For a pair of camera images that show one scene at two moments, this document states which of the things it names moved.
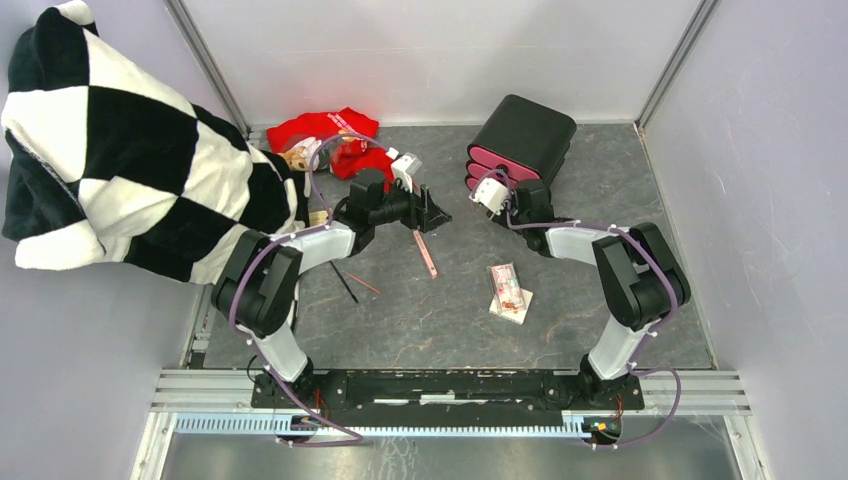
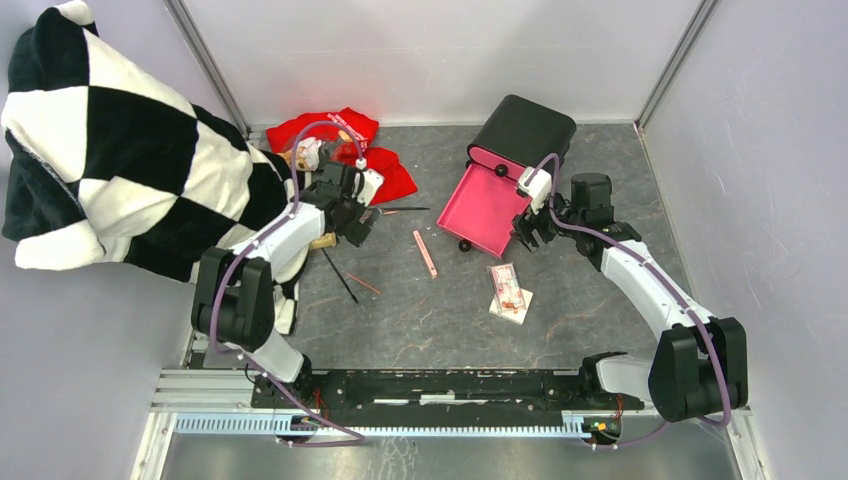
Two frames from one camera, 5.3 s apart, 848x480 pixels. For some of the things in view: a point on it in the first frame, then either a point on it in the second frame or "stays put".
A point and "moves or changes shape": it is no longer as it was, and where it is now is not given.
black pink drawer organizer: x=521 y=140 moves or changes shape
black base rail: x=447 y=398 stays put
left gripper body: x=418 y=218 to x=351 y=229
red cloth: x=359 y=153 stays put
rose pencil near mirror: x=363 y=282 stays put
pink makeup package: x=506 y=287 stays put
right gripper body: x=515 y=217 to x=543 y=224
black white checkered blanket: x=105 y=161 stays put
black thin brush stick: x=340 y=276 stays put
